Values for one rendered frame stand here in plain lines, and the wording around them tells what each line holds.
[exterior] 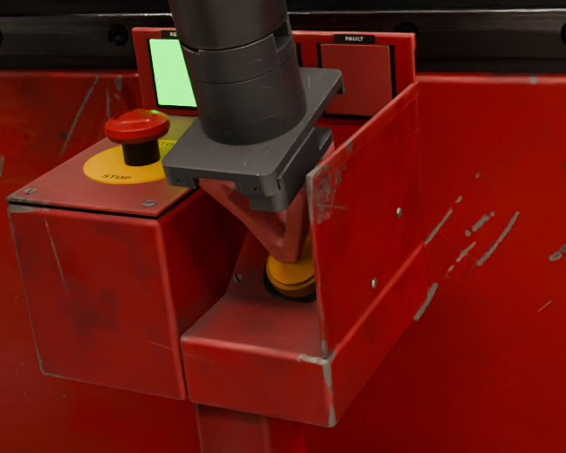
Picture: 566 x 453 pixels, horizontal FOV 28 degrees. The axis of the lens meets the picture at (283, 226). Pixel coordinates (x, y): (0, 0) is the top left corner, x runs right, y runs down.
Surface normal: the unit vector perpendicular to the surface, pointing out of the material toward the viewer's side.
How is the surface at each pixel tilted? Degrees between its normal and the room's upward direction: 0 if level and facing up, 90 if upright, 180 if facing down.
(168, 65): 90
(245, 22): 101
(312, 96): 15
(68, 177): 0
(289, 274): 35
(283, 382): 90
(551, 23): 90
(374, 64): 90
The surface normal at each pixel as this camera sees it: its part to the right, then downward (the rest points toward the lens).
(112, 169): -0.10, -0.91
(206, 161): -0.18, -0.78
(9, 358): -0.34, 0.40
